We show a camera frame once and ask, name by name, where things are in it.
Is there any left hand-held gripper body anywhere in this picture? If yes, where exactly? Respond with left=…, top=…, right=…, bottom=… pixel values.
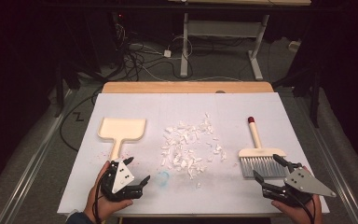
left=101, top=158, right=144, bottom=202

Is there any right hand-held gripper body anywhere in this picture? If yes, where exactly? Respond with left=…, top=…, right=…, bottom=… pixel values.
left=262, top=162, right=337, bottom=208

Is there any cream brush with red tip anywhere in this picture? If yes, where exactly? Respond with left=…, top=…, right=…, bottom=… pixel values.
left=238, top=116, right=291, bottom=179

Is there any cream plastic dustpan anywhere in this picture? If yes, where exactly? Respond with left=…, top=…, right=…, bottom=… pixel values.
left=97, top=117, right=147, bottom=162

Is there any person's left hand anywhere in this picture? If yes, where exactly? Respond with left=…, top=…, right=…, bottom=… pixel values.
left=83, top=160, right=134, bottom=223

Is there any person's right hand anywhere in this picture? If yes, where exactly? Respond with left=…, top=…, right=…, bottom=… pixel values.
left=270, top=193, right=324, bottom=224

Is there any pile of white paper scraps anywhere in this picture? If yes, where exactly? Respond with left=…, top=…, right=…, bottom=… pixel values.
left=159, top=112, right=227, bottom=189

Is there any white table cover sheet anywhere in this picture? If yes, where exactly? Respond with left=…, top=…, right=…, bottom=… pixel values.
left=56, top=92, right=330, bottom=217

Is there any black metal stand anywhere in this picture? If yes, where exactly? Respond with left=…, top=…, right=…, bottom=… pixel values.
left=273, top=59, right=324, bottom=129

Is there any wooden table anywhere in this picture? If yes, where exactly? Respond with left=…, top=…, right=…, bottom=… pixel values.
left=101, top=81, right=275, bottom=94

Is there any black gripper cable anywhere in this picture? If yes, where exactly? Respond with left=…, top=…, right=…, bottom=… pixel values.
left=93, top=178, right=104, bottom=224
left=293, top=192, right=317, bottom=224

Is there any metal floor rail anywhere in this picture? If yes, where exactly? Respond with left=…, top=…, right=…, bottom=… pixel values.
left=0, top=89, right=76, bottom=224
left=293, top=94, right=358, bottom=224

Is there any black floor cable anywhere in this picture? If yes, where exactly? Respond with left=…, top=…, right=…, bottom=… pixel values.
left=59, top=88, right=104, bottom=153

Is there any black cable bundle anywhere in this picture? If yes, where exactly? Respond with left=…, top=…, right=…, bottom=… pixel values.
left=113, top=22, right=195, bottom=82

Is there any white metal desk frame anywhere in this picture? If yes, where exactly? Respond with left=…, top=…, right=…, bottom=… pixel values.
left=167, top=0, right=312, bottom=81

